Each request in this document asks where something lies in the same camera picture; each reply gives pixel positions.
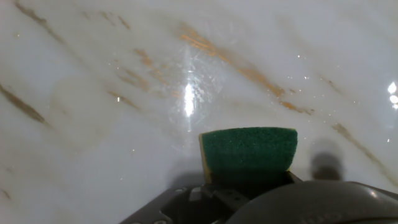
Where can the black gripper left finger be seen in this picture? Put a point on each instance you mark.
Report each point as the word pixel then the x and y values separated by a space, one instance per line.
pixel 186 208

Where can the marble pattern board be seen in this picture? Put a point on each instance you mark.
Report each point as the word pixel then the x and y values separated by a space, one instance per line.
pixel 93 140

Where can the green yellow sponge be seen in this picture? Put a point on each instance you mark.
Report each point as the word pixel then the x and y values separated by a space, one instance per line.
pixel 248 149

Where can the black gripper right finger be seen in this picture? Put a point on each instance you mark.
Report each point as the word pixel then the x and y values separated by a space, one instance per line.
pixel 293 178

